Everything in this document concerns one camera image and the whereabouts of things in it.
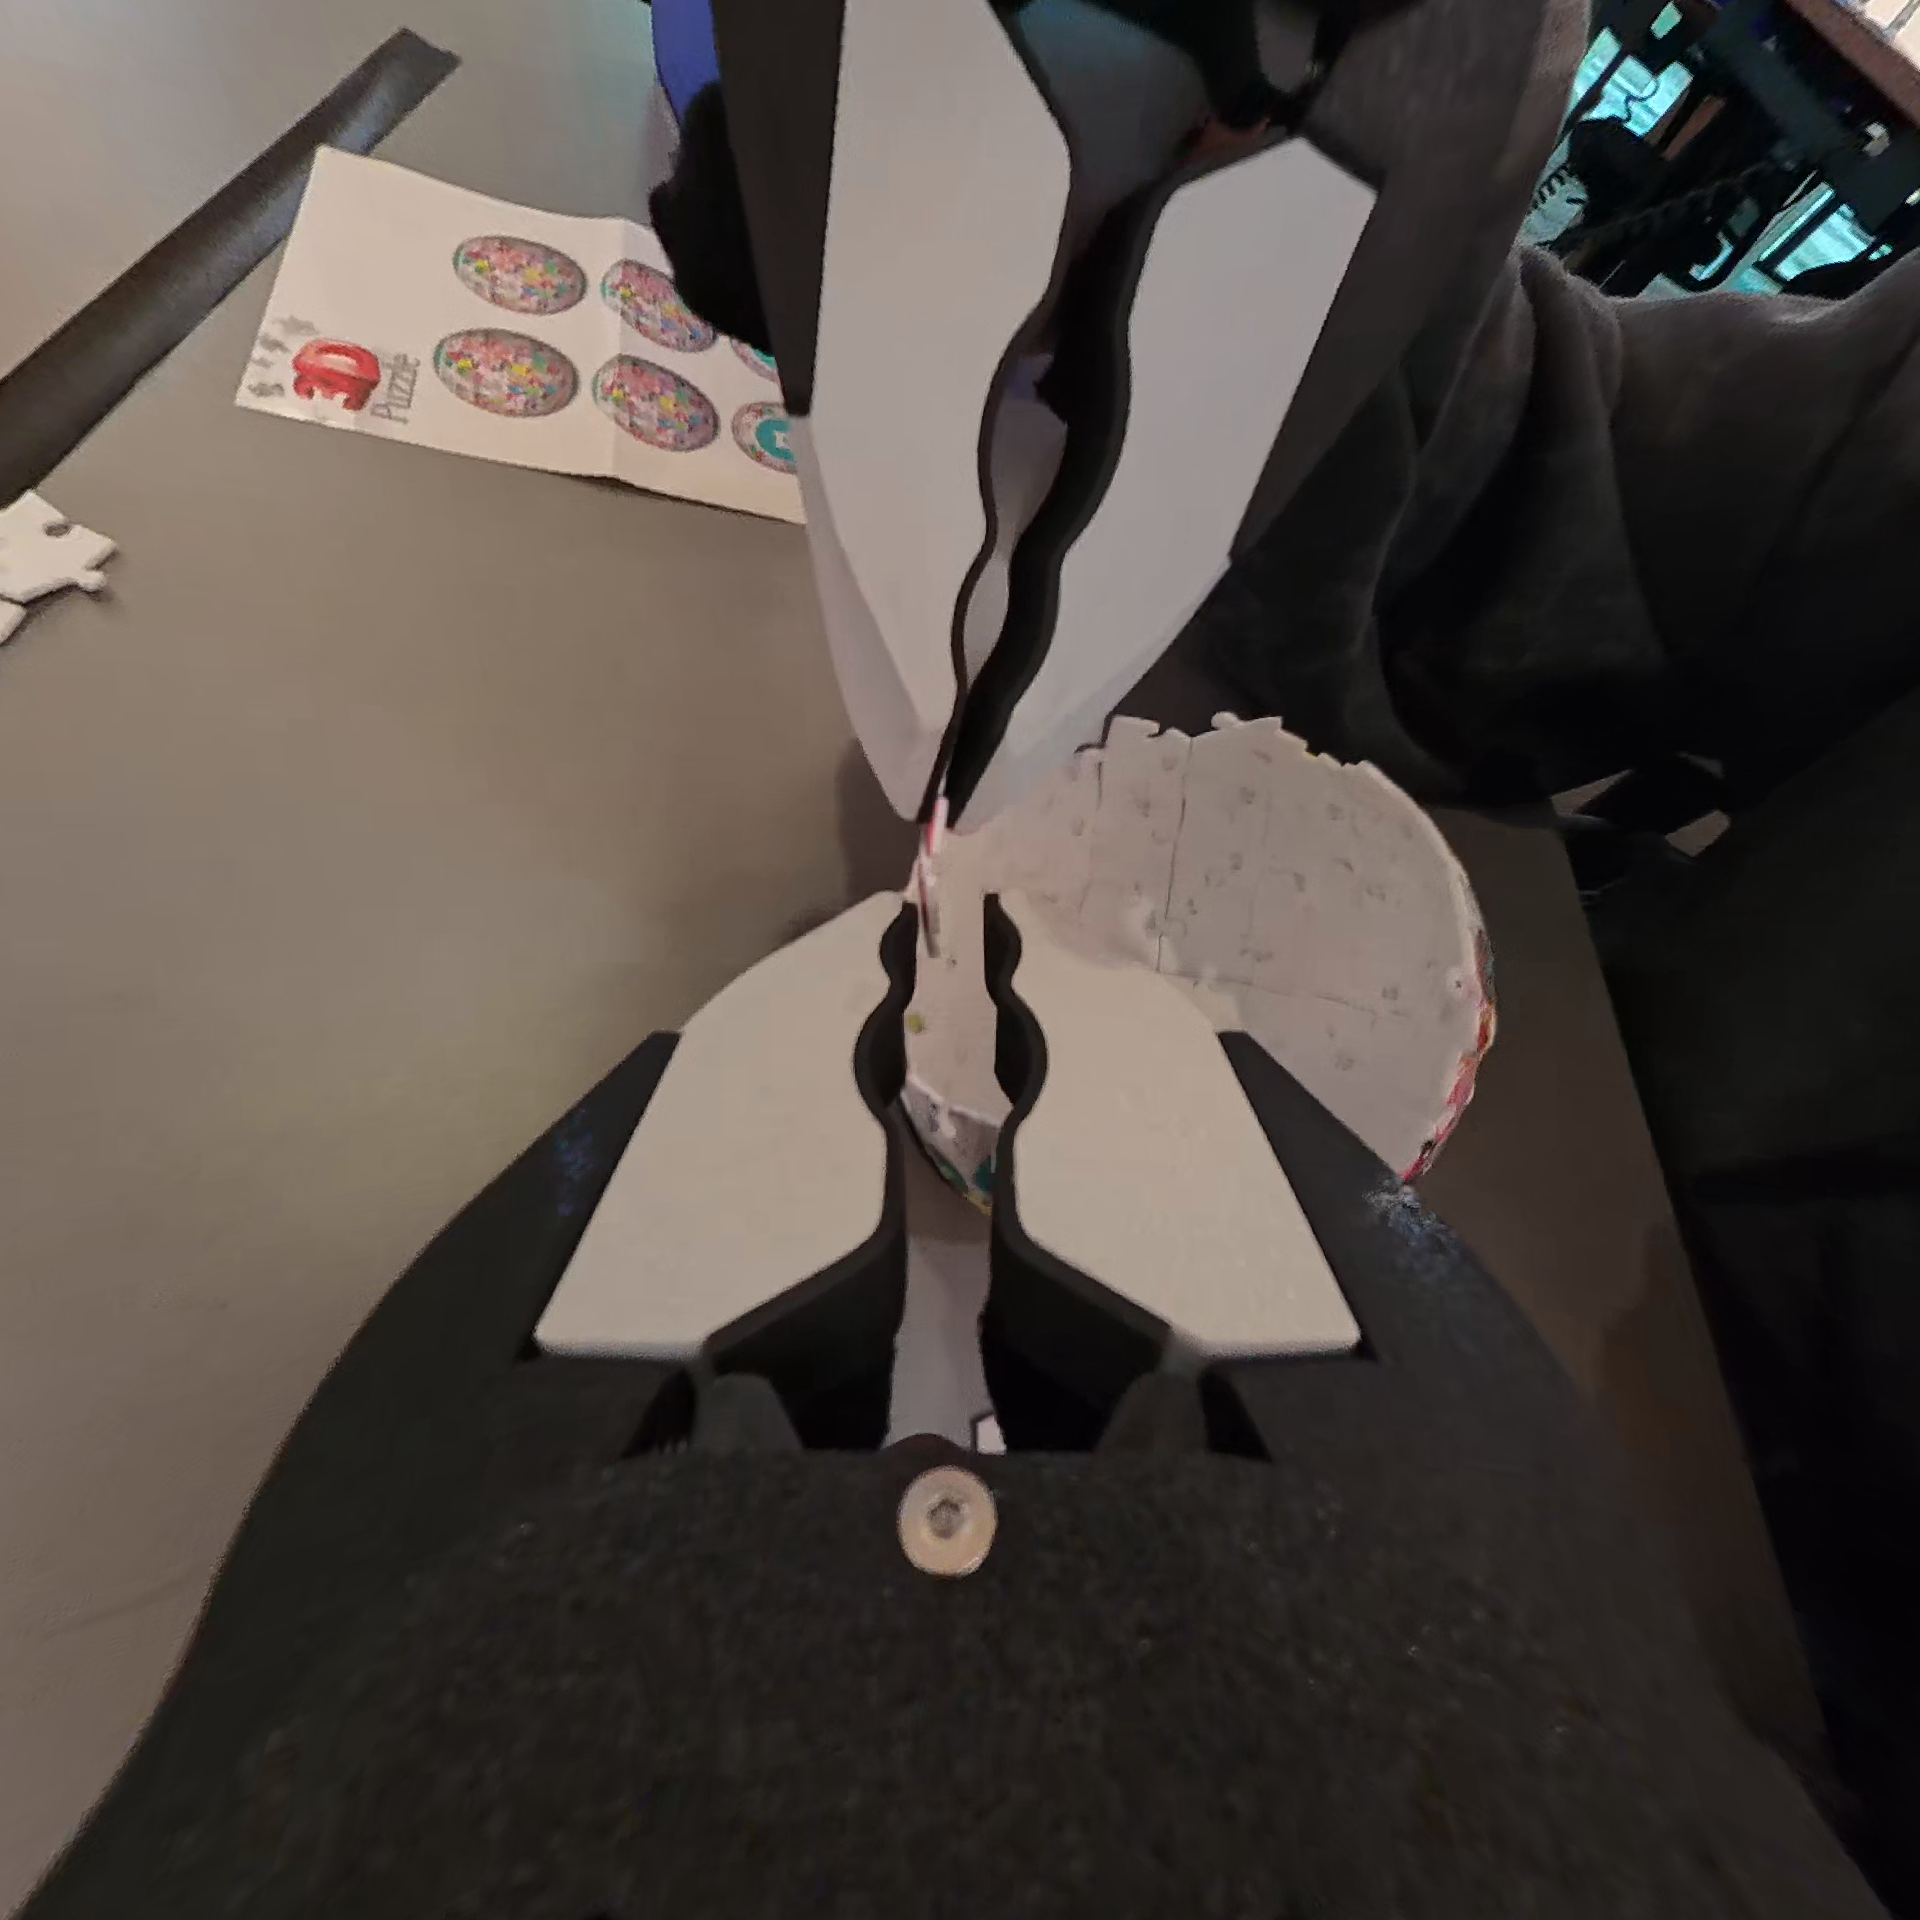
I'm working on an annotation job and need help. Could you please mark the single white puzzle piece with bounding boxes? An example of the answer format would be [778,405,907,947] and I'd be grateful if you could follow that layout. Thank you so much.
[0,490,123,647]
[902,799,1009,1207]

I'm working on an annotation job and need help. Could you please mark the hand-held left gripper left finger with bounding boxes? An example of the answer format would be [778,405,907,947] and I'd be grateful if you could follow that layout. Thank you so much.
[534,887,917,1447]

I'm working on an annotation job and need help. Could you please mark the white puzzle leaflet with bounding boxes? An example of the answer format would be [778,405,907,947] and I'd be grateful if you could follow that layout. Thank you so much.
[237,147,814,526]

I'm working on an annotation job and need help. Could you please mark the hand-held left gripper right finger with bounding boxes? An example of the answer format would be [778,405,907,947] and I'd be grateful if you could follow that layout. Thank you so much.
[985,902,1367,1447]

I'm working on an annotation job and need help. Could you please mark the colourful puzzle ball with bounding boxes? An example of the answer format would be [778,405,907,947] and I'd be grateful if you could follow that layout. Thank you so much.
[954,713,1496,1194]

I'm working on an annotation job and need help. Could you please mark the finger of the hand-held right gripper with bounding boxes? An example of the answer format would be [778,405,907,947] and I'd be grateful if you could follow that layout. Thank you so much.
[809,0,1072,816]
[962,134,1385,798]

